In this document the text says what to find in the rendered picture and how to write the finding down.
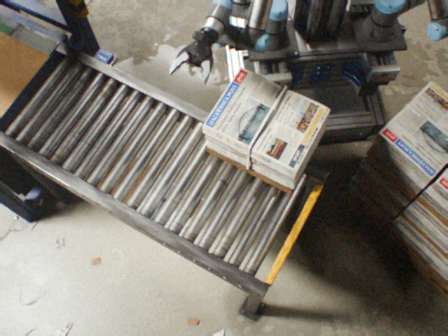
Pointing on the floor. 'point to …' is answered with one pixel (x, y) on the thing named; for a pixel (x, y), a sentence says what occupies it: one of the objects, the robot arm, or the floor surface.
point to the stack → (433, 129)
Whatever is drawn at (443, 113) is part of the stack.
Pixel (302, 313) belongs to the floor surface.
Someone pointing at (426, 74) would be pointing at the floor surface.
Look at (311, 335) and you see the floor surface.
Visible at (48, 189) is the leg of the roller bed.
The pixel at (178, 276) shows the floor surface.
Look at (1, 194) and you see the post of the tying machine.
